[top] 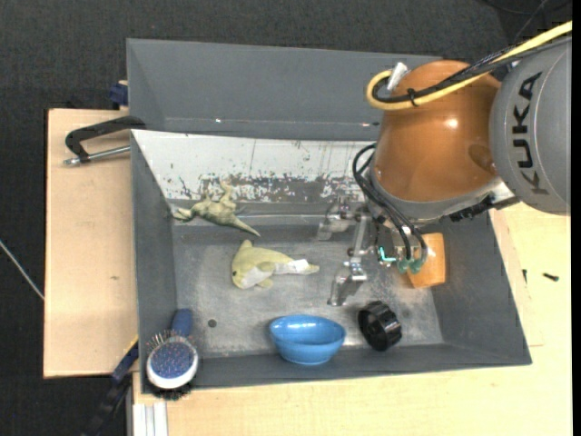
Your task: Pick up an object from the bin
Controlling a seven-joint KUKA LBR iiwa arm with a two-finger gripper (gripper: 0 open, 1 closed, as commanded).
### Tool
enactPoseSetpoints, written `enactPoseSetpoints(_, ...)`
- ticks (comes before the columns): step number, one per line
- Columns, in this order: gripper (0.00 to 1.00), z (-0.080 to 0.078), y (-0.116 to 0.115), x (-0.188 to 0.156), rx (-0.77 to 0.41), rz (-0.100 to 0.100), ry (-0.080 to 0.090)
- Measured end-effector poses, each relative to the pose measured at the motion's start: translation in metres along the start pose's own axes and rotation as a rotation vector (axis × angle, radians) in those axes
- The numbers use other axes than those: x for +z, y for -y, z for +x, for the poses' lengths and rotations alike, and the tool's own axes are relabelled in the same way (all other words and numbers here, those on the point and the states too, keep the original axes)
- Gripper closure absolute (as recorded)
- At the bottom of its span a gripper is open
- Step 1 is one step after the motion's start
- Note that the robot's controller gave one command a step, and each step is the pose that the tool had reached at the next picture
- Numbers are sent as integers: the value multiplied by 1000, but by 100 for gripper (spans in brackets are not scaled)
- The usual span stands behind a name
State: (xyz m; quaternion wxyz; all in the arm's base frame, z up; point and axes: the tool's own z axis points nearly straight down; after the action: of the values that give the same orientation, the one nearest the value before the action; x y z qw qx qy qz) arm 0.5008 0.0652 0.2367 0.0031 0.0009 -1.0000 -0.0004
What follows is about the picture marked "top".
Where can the small black screw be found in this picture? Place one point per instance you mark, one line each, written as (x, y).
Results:
(551, 277)

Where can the blue and white hairbrush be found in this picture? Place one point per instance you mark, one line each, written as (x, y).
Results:
(172, 361)

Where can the green plush dolphin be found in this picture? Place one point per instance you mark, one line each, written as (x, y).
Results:
(256, 261)

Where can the orange cup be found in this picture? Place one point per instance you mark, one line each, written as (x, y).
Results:
(433, 266)

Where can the blue bowl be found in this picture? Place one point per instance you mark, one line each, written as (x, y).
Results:
(306, 339)

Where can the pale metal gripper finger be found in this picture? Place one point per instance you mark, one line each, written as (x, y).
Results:
(337, 223)
(348, 283)

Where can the grey metal bin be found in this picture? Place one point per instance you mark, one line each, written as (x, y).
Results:
(227, 89)

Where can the green toy dinosaur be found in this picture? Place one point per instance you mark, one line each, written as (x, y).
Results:
(214, 211)

